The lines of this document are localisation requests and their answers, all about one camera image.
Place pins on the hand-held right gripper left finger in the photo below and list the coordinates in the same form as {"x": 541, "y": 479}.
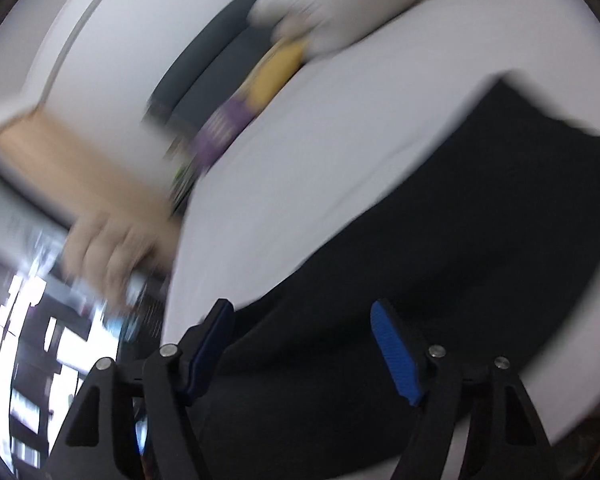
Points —
{"x": 209, "y": 342}

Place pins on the white bed sheet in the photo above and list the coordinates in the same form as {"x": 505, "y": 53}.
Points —
{"x": 360, "y": 110}

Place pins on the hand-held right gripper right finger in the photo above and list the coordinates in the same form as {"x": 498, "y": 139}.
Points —
{"x": 395, "y": 355}

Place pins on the yellow cloth item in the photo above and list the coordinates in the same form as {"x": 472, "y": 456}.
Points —
{"x": 279, "y": 72}

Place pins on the white pillow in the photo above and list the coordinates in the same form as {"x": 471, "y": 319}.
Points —
{"x": 355, "y": 5}

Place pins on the person's left hand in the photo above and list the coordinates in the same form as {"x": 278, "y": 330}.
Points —
{"x": 115, "y": 245}

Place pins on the person's left forearm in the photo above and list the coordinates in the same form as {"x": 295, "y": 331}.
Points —
{"x": 75, "y": 160}

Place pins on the black pants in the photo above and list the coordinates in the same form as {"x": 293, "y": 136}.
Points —
{"x": 430, "y": 235}

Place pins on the purple cloth item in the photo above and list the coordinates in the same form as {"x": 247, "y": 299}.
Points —
{"x": 224, "y": 132}

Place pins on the dark grey tray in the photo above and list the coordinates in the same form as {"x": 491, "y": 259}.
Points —
{"x": 205, "y": 55}

